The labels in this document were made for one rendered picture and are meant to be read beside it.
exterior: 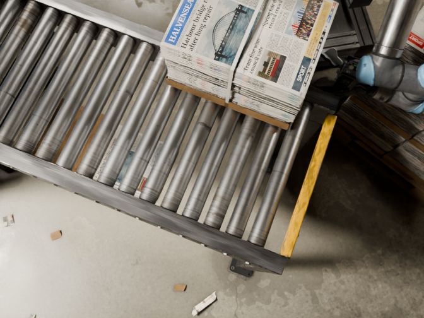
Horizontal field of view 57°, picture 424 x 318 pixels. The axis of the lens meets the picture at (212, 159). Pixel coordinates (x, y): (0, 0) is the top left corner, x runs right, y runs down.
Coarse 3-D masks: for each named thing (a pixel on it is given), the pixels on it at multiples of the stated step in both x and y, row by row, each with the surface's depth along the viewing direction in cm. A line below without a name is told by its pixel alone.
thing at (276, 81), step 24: (288, 0) 99; (312, 0) 99; (288, 24) 97; (312, 24) 97; (264, 48) 95; (288, 48) 95; (312, 48) 95; (264, 72) 93; (288, 72) 93; (312, 72) 93; (240, 96) 105; (264, 96) 99; (288, 96) 94; (288, 120) 107
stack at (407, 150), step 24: (408, 48) 121; (360, 96) 157; (360, 120) 172; (408, 120) 148; (360, 144) 186; (384, 144) 173; (408, 144) 160; (384, 168) 192; (408, 168) 174; (408, 192) 191
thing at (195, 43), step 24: (192, 0) 98; (216, 0) 98; (240, 0) 98; (192, 24) 96; (216, 24) 96; (168, 48) 95; (192, 48) 94; (216, 48) 94; (168, 72) 109; (192, 72) 103; (216, 72) 97; (216, 96) 111
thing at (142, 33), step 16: (32, 0) 124; (48, 0) 123; (64, 0) 123; (80, 16) 122; (96, 16) 122; (112, 16) 122; (128, 32) 121; (144, 32) 121; (160, 32) 121; (320, 96) 117; (336, 96) 117; (320, 112) 120
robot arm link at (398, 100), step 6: (390, 96) 116; (396, 96) 115; (402, 96) 114; (384, 102) 119; (390, 102) 117; (396, 102) 116; (402, 102) 115; (408, 102) 114; (414, 102) 113; (420, 102) 114; (402, 108) 118; (408, 108) 116; (414, 108) 116; (420, 108) 115
